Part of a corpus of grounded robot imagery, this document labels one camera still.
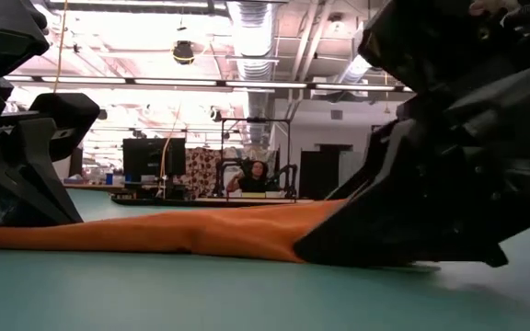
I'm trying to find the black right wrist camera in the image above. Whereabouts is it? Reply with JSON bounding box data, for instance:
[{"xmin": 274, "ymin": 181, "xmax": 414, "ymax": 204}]
[{"xmin": 358, "ymin": 0, "xmax": 505, "ymax": 96}]

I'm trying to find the black monitor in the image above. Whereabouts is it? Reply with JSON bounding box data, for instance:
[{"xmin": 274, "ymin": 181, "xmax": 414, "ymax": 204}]
[
  {"xmin": 67, "ymin": 145, "xmax": 85, "ymax": 178},
  {"xmin": 121, "ymin": 137, "xmax": 187, "ymax": 184}
]

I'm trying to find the long ceiling light bar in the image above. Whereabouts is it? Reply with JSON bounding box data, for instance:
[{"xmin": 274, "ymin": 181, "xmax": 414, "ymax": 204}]
[{"xmin": 5, "ymin": 74, "xmax": 414, "ymax": 92}]

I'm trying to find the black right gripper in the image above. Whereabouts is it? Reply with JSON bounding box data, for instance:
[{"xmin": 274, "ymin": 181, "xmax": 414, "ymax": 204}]
[{"xmin": 326, "ymin": 63, "xmax": 530, "ymax": 231}]

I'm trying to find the black ceiling dome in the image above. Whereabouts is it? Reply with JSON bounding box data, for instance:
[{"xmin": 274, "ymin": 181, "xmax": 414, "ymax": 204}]
[{"xmin": 172, "ymin": 40, "xmax": 196, "ymax": 66}]

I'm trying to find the pale hanging cable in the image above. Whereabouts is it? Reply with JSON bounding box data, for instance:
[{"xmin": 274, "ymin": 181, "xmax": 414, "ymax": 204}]
[{"xmin": 157, "ymin": 103, "xmax": 183, "ymax": 200}]

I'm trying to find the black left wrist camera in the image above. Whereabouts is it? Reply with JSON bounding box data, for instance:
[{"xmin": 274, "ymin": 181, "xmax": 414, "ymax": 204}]
[{"xmin": 29, "ymin": 91, "xmax": 102, "ymax": 163}]

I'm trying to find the yellow hanging cable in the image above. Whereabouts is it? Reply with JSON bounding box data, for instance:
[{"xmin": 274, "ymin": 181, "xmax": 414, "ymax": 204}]
[{"xmin": 52, "ymin": 0, "xmax": 69, "ymax": 94}]

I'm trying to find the black-edged background table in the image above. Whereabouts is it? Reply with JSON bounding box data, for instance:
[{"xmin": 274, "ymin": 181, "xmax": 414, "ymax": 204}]
[{"xmin": 109, "ymin": 196, "xmax": 317, "ymax": 208}]

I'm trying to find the dark cabinet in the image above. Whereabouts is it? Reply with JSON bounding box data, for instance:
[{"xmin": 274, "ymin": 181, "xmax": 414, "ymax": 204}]
[{"xmin": 298, "ymin": 143, "xmax": 340, "ymax": 201}]

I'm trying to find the person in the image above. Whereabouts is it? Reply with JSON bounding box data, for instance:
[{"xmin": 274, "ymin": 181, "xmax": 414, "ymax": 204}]
[{"xmin": 225, "ymin": 159, "xmax": 271, "ymax": 194}]

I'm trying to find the brown patterned cloth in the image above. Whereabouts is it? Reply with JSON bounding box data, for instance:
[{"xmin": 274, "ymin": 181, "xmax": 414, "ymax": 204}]
[{"xmin": 184, "ymin": 146, "xmax": 224, "ymax": 200}]

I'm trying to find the black tube stand frame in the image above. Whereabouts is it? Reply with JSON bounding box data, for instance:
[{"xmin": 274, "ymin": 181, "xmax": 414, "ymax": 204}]
[{"xmin": 220, "ymin": 116, "xmax": 293, "ymax": 200}]

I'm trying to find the orange towel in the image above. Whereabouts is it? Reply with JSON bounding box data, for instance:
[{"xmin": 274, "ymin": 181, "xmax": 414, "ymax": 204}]
[{"xmin": 0, "ymin": 198, "xmax": 348, "ymax": 265}]

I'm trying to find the green table mat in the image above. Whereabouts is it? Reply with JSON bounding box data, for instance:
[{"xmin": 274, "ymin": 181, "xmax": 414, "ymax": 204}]
[{"xmin": 0, "ymin": 188, "xmax": 530, "ymax": 331}]

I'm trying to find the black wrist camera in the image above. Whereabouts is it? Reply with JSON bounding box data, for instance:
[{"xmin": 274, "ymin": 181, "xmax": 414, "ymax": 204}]
[
  {"xmin": 29, "ymin": 91, "xmax": 102, "ymax": 163},
  {"xmin": 358, "ymin": 0, "xmax": 505, "ymax": 96}
]

